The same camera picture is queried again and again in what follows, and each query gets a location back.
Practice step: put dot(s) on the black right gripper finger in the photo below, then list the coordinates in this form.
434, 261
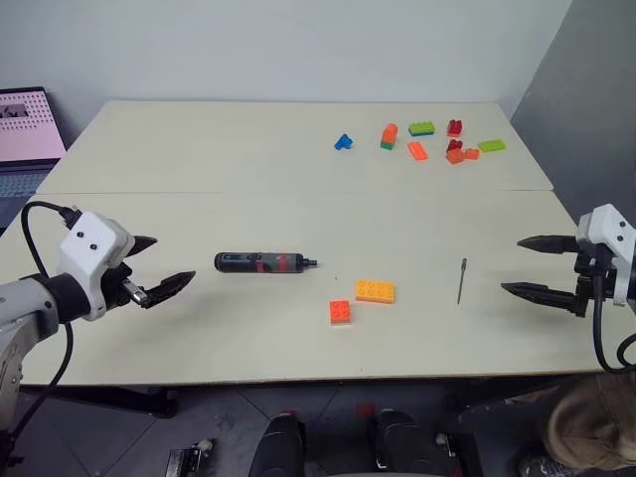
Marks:
539, 294
549, 243

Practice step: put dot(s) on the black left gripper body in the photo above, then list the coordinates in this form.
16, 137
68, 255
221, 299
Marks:
115, 285

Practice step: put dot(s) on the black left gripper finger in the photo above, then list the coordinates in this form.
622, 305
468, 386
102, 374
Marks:
171, 284
143, 243

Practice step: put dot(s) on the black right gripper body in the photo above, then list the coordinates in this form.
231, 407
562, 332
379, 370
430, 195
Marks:
593, 270

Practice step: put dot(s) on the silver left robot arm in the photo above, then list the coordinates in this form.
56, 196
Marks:
22, 305

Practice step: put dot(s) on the metal screwdriver bit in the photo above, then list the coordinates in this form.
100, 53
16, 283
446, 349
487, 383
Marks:
461, 280

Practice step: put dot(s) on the black red electric screwdriver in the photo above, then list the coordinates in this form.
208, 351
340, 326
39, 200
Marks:
258, 262

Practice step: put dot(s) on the lime green long brick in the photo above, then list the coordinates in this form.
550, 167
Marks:
492, 145

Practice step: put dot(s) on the small orange toy brick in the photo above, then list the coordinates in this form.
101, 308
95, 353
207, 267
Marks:
472, 154

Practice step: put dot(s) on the grey partition panel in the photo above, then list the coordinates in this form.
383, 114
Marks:
581, 114

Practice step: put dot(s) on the small red toy brick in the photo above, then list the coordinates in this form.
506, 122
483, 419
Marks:
454, 145

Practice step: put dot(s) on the tall red toy brick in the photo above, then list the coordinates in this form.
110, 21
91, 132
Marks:
454, 128

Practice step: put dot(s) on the laptop with pink screen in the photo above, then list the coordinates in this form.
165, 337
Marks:
25, 134

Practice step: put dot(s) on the flat orange toy brick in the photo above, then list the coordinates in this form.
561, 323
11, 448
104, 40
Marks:
417, 151

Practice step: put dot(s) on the yellow-orange long toy brick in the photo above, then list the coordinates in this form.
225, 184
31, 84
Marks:
376, 291

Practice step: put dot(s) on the green on blue brick stack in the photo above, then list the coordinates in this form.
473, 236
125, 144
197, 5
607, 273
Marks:
422, 128

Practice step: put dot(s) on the orange square toy brick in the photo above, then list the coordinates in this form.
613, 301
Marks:
341, 313

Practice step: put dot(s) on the black caster foot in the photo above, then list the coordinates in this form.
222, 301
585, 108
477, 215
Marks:
191, 457

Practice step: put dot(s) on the orange on green brick stack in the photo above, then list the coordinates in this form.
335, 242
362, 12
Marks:
389, 135

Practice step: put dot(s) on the dark rounded shape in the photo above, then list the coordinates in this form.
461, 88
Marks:
405, 444
278, 447

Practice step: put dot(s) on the blue toy brick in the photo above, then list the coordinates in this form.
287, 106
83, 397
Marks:
343, 142

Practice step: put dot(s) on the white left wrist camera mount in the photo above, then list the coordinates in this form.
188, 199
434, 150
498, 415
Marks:
87, 248

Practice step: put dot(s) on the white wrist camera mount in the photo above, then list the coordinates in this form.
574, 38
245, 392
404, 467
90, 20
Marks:
87, 248
608, 226

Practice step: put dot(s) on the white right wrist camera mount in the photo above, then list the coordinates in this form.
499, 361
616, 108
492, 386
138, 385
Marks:
608, 226

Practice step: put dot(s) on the black table base frame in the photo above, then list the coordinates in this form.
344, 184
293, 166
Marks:
124, 400

